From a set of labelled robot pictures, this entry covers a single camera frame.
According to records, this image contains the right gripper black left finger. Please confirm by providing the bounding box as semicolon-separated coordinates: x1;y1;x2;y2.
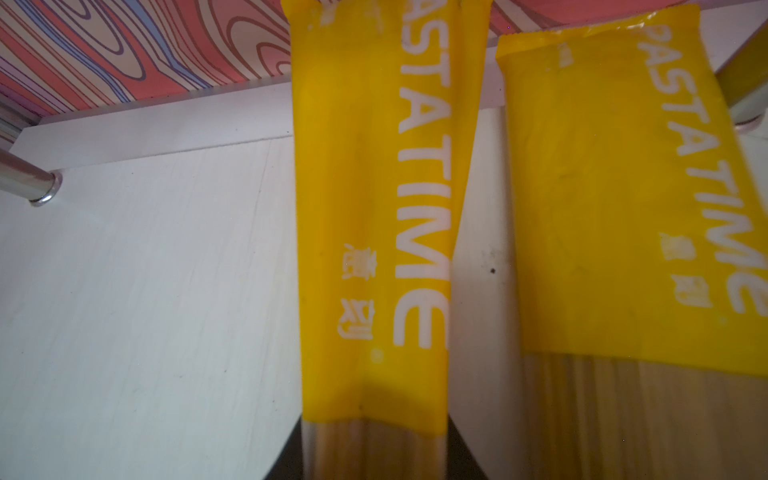
264;418;303;480

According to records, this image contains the white two-tier shelf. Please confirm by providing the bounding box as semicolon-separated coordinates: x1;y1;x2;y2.
0;0;768;480

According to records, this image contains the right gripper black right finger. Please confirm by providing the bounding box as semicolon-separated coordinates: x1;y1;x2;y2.
446;418;488;480

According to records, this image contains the yellow Pastatime spaghetti bag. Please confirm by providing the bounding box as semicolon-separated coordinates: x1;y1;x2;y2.
282;1;491;479
496;4;767;479

